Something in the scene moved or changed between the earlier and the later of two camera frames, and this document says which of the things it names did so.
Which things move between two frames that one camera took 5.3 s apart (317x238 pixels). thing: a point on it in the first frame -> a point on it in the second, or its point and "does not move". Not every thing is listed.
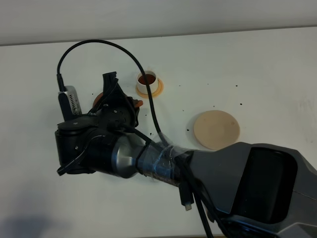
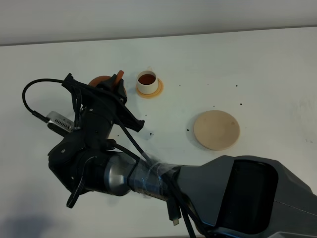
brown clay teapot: [137, 103] -> [101, 79]
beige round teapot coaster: [216, 129] does not move
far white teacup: [152, 79] does not move
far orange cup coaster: [158, 91] does not move
